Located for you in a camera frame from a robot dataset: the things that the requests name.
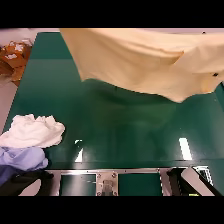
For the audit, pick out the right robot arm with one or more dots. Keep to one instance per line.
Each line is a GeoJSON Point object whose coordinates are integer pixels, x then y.
{"type": "Point", "coordinates": [193, 183]}

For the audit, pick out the cream T-shirt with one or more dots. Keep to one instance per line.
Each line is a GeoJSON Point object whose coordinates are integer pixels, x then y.
{"type": "Point", "coordinates": [133, 60]}

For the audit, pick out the white garment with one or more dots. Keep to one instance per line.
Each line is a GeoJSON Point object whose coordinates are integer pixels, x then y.
{"type": "Point", "coordinates": [31, 131]}

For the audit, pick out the dark blue garment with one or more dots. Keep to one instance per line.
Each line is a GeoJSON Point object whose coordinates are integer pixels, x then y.
{"type": "Point", "coordinates": [6, 173]}

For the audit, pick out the brown cardboard box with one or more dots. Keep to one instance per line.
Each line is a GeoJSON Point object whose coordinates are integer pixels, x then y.
{"type": "Point", "coordinates": [15, 58]}

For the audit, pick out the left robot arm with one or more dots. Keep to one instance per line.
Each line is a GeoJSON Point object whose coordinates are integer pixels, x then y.
{"type": "Point", "coordinates": [20, 186]}

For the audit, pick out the silver frame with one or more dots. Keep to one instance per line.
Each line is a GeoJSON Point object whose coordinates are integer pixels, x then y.
{"type": "Point", "coordinates": [106, 181]}

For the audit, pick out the light blue garment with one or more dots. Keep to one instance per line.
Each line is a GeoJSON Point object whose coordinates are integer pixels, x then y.
{"type": "Point", "coordinates": [23, 158]}

